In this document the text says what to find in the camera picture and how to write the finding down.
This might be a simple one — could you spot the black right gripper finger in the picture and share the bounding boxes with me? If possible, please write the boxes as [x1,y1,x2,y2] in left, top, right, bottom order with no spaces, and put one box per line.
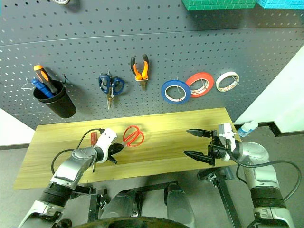
[182,150,216,166]
[186,128,213,139]

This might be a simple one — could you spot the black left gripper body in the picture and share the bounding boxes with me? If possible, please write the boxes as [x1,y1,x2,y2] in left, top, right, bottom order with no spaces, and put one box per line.
[108,142,122,165]

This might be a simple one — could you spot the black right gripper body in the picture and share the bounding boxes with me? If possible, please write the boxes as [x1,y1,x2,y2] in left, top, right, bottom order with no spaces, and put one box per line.
[207,129,230,162]

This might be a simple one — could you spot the red handled scissors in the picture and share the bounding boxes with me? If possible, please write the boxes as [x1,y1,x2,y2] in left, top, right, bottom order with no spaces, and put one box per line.
[122,125,145,148]

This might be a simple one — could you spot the blue tape roll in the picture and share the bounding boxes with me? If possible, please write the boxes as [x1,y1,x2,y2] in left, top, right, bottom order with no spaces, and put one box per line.
[161,79,191,105]

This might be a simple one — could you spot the orange and black pliers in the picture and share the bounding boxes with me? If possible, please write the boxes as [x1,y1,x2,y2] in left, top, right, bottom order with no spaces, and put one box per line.
[130,54,150,90]

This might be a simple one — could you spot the white tape roll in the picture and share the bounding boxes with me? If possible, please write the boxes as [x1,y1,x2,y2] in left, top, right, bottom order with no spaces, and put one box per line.
[215,70,240,93]

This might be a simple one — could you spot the red tape roll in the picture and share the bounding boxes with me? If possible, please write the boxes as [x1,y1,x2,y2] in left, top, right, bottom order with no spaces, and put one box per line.
[185,72,214,98]

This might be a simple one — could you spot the grey metal pegboard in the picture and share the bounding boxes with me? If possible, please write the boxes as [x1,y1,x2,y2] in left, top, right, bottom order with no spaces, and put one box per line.
[0,0,304,130]

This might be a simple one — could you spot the white and blue plastic bottle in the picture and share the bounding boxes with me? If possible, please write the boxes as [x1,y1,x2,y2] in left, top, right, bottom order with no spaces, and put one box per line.
[237,120,259,138]

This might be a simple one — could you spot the grey rounded shape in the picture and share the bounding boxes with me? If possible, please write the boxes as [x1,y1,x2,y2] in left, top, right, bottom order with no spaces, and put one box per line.
[101,190,140,219]
[164,183,195,228]

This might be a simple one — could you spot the black plastic cup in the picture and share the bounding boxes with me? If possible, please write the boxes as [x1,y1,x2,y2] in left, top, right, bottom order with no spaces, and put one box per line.
[32,80,77,119]

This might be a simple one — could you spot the black wheel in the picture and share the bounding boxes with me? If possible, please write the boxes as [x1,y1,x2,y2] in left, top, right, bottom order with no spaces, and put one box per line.
[54,218,73,228]

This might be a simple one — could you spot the orange and black screwdriver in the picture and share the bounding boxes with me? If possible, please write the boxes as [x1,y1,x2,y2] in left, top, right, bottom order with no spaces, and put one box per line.
[33,64,58,94]

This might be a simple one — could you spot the green brick pattern box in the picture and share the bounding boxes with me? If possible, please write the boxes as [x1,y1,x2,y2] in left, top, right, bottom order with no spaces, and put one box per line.
[181,0,258,11]

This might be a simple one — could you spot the teal box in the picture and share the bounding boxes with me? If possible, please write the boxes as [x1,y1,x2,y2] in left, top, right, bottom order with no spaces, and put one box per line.
[257,0,304,10]

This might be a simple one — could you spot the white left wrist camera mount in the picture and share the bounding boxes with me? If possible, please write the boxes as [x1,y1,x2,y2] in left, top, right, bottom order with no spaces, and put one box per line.
[94,128,117,164]

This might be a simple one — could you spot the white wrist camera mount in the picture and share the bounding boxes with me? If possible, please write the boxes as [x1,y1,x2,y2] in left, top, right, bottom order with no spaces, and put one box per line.
[217,122,239,162]
[94,128,117,164]

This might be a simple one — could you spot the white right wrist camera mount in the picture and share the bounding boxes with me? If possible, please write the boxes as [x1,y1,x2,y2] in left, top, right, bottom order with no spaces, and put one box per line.
[217,122,239,162]

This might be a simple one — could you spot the red handled screwdriver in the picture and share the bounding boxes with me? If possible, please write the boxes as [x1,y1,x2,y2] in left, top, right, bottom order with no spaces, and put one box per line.
[91,131,98,173]

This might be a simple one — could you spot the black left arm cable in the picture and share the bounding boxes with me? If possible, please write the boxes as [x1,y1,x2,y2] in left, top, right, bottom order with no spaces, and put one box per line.
[51,128,105,175]

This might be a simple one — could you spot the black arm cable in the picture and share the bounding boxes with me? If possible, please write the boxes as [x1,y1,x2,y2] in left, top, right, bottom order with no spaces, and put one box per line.
[235,159,302,202]
[51,128,105,175]

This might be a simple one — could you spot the black metal table frame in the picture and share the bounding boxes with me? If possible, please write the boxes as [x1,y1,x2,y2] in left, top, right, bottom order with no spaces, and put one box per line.
[68,166,243,228]

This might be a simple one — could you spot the blue handled scissors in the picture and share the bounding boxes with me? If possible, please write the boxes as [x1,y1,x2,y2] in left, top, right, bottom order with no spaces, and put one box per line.
[98,73,125,110]

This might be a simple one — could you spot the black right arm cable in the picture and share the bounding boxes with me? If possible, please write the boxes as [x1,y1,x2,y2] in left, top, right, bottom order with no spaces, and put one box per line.
[235,159,302,202]

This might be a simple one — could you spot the triangular silver wire hook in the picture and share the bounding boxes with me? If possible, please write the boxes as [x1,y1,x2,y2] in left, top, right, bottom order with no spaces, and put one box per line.
[20,77,35,91]

